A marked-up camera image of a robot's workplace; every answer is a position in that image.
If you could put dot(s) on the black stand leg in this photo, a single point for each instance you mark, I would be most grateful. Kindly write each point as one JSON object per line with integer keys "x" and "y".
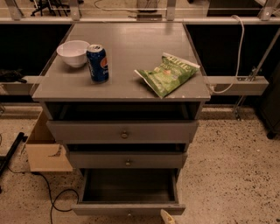
{"x": 6, "y": 159}

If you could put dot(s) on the grey drawer cabinet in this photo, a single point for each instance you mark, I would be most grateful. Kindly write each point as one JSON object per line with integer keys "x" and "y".
{"x": 129, "y": 47}

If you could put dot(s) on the grey top drawer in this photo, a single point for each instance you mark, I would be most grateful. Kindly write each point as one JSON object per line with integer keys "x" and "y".
{"x": 124, "y": 123}

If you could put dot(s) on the cardboard box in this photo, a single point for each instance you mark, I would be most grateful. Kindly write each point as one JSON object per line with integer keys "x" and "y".
{"x": 44, "y": 153}

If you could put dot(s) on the dark rolling cabinet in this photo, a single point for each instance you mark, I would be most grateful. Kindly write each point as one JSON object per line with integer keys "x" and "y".
{"x": 269, "y": 107}

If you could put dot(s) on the grey bottom drawer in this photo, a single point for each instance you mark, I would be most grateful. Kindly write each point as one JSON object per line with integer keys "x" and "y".
{"x": 129, "y": 192}

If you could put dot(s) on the grey middle drawer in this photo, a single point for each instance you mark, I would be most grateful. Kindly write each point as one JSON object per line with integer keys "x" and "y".
{"x": 130, "y": 155}

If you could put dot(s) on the white bowl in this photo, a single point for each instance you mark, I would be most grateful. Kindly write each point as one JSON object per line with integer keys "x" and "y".
{"x": 73, "y": 52}

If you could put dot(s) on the green chip bag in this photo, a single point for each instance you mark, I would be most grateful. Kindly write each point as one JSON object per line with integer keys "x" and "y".
{"x": 172, "y": 73}

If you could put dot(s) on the black office chair base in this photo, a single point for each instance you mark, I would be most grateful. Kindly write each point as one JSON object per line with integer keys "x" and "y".
{"x": 54, "y": 7}

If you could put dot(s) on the grey drawer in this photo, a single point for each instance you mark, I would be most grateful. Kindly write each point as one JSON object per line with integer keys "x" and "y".
{"x": 124, "y": 123}
{"x": 130, "y": 155}
{"x": 129, "y": 192}

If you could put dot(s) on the black object on rail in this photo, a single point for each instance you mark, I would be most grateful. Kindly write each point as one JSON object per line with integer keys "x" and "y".
{"x": 11, "y": 76}

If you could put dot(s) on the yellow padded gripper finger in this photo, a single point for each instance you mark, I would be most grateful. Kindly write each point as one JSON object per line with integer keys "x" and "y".
{"x": 167, "y": 218}

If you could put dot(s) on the blue Pepsi can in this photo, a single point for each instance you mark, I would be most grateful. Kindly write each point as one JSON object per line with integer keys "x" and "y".
{"x": 97, "y": 62}

